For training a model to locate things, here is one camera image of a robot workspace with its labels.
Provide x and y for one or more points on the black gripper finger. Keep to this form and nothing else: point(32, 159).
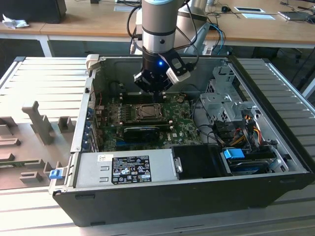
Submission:
point(141, 81)
point(166, 86)

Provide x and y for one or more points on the small CPU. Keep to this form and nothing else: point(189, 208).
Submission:
point(150, 111)

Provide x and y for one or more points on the black RAM slot row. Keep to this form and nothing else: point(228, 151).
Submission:
point(157, 122)
point(140, 98)

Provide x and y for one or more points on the CPU socket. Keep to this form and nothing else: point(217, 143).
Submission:
point(136, 113)

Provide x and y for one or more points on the round coin cell battery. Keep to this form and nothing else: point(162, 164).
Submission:
point(181, 98)

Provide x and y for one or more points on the green motherboard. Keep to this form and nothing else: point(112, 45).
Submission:
point(183, 123)

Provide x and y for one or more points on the metal drive cage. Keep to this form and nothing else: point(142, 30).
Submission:
point(214, 100)

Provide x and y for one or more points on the black graphics card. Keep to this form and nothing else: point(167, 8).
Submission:
point(140, 134)

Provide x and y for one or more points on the wooden desk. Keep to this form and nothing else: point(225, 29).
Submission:
point(86, 22)

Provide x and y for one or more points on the black PSU label sticker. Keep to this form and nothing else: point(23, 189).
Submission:
point(131, 169)

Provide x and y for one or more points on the black computer mouse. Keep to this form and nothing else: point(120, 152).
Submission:
point(225, 9)

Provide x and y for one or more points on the blue disk carrier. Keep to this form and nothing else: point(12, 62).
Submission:
point(232, 154)

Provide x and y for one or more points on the silver power supply unit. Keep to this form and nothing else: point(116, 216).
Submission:
point(88, 172)

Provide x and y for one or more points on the black open PC case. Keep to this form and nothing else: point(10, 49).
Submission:
point(172, 201)

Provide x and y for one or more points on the blue case latch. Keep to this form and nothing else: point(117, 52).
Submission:
point(55, 174)

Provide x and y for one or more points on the grey-brown parts rack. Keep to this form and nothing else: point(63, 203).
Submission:
point(24, 137)

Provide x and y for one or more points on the black box on desk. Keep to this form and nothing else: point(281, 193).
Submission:
point(32, 11)

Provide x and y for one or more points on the crumpled white paper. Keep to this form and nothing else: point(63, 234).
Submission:
point(14, 22)

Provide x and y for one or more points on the green RAM stick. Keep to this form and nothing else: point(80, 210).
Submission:
point(19, 164)

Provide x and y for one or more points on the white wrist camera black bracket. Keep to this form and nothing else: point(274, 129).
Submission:
point(176, 77)

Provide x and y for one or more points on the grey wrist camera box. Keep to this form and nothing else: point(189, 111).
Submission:
point(133, 48)

